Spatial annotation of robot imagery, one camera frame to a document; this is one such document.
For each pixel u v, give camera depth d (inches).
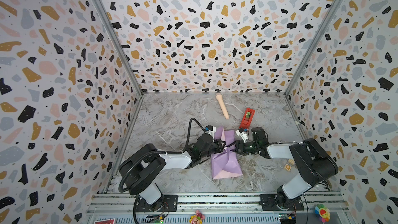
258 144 29.4
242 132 34.3
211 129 31.7
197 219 26.6
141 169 17.7
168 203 28.8
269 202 29.3
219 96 46.0
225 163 31.4
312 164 18.7
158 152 19.6
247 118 39.8
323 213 27.8
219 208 28.8
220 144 30.0
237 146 32.0
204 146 26.1
